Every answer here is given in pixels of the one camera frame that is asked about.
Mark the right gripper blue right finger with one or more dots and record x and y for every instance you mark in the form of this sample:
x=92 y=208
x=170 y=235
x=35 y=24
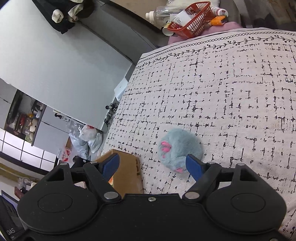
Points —
x=195 y=167

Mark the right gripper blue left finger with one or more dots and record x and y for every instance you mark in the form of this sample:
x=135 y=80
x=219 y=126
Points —
x=109 y=166

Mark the grey plush paw toy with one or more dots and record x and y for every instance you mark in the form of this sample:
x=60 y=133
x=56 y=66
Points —
x=175 y=146

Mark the brown cardboard box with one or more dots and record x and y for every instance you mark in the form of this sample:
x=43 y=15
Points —
x=127 y=179

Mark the black dotted stool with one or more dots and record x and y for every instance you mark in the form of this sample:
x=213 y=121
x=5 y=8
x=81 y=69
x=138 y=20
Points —
x=79 y=162

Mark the grey plastic garbage bag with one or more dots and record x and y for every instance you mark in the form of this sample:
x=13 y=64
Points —
x=81 y=147

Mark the white plastic garbage bag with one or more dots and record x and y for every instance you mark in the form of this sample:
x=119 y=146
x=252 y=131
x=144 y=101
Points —
x=88 y=133

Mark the red white snack bag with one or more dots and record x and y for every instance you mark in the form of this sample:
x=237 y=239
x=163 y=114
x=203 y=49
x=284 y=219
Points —
x=64 y=154

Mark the white square appliance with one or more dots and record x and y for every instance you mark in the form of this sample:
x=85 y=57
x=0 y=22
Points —
x=120 y=89

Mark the white black patterned bedspread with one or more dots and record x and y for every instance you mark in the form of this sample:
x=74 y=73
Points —
x=234 y=90

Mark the kitchen shelf with items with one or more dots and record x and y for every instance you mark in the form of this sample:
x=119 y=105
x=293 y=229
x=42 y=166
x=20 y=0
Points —
x=24 y=117

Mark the grey door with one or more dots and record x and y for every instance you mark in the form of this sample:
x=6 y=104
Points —
x=125 y=31

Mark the red plastic basket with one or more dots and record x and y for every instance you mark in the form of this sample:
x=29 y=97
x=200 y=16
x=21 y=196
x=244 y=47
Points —
x=191 y=21

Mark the orange toy carrot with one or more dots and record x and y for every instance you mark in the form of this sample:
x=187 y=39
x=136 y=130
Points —
x=218 y=21

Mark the clear plastic bottle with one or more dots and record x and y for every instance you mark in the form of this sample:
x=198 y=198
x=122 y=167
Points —
x=162 y=14

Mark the black garment on door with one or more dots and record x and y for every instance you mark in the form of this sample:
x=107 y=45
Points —
x=63 y=14

